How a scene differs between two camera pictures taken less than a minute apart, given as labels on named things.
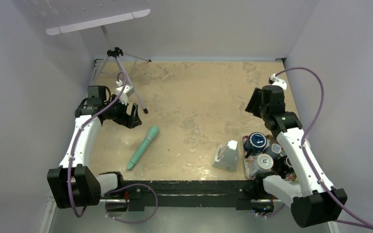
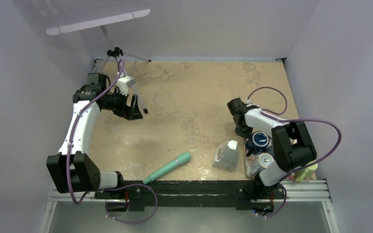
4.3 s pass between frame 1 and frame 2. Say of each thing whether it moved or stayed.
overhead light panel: stayed
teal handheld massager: moved
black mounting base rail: stayed
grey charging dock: stayed
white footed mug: stayed
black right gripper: moved
